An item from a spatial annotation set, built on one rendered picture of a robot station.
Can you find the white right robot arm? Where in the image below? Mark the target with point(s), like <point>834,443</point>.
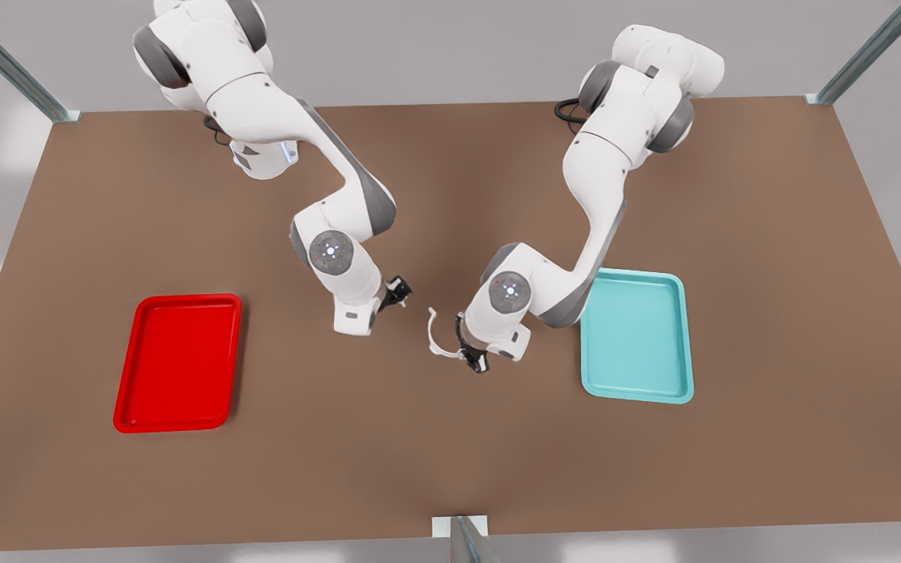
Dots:
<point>263,102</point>

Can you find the red rectangular tray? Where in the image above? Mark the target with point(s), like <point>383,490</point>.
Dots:
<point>178,363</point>

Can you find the white drainage pipe clamp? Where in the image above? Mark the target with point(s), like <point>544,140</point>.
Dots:
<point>435,335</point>

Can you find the light blue rectangular tray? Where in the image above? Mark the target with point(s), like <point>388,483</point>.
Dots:
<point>637,335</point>

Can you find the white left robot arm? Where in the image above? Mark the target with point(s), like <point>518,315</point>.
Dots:
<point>615,148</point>

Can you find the silver frame post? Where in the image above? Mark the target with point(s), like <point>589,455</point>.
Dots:
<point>8,62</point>
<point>462,538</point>
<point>869,48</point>

